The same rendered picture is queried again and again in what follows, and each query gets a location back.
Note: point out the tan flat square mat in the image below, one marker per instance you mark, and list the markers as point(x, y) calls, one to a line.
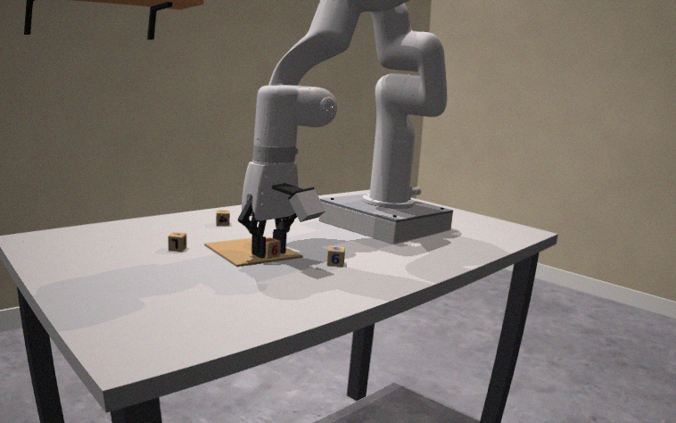
point(238, 252)

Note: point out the wooden letter block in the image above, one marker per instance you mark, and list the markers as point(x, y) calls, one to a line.
point(272, 248)
point(177, 242)
point(222, 217)
point(335, 256)

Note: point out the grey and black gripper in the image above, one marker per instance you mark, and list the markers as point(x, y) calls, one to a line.
point(265, 203)

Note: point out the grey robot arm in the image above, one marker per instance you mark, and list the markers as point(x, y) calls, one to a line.
point(281, 107)

